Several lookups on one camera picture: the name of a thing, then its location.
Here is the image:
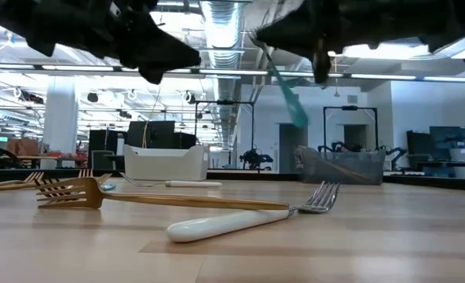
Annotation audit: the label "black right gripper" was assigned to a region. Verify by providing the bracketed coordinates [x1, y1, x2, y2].
[255, 0, 422, 84]

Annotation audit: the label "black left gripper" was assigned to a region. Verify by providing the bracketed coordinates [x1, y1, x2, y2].
[27, 0, 201, 84]

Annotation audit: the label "white-handled silver fork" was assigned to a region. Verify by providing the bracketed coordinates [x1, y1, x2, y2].
[166, 181, 342, 244]
[119, 171, 224, 189]

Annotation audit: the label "overhead light bar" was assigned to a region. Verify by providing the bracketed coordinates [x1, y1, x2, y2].
[0, 64, 465, 84]

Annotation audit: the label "black monitors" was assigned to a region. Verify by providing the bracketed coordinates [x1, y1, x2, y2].
[126, 120, 197, 150]

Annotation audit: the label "white plastic bin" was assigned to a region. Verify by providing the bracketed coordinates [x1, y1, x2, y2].
[123, 144, 211, 182]

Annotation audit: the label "white column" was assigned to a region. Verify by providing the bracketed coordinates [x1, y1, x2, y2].
[42, 76, 79, 170]

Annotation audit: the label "translucent grey plastic bin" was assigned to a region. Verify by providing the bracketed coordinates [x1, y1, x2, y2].
[295, 145, 386, 186]

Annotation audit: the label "black monitor desk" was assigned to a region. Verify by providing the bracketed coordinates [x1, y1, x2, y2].
[406, 125, 465, 178]

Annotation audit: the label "cardboard box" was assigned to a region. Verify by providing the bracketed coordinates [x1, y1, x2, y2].
[6, 138, 40, 157]

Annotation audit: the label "silver ceiling duct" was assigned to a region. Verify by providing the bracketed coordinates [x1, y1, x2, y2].
[199, 0, 246, 153]

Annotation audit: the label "black station frame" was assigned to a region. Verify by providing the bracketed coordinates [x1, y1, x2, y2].
[322, 105, 379, 154]
[195, 100, 256, 171]

